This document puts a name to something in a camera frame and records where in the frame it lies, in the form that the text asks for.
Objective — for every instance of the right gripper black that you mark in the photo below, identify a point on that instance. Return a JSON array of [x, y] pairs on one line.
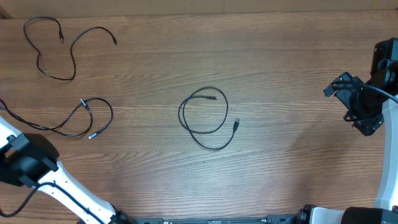
[[370, 123]]

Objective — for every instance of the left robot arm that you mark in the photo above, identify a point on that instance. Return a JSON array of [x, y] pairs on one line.
[[32, 160]]

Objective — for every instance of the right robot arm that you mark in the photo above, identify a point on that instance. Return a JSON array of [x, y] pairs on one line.
[[383, 80]]

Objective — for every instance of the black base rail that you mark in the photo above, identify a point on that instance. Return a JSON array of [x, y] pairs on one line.
[[214, 221]]

